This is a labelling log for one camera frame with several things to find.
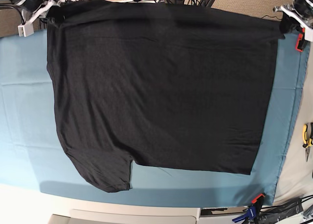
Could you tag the left gripper silver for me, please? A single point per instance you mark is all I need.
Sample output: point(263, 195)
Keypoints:
point(292, 19)

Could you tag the right gripper silver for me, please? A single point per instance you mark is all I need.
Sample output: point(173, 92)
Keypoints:
point(26, 28)

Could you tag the black T-shirt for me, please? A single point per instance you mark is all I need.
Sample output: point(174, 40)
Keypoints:
point(171, 86)

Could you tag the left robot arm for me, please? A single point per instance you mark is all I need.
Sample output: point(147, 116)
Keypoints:
point(303, 6)

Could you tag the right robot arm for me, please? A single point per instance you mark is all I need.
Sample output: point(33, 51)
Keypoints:
point(29, 11)

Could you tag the orange black clamp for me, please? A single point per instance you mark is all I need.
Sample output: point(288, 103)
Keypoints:
point(301, 42)

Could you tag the teal table cloth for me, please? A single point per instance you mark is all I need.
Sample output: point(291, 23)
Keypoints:
point(31, 156)

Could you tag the black bag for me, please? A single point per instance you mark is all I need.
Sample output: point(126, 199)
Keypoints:
point(281, 212)

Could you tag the blue orange clamp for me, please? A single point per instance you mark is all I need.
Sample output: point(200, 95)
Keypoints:
point(253, 211)

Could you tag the yellow handled pliers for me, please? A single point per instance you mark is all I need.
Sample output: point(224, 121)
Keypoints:
point(307, 137)

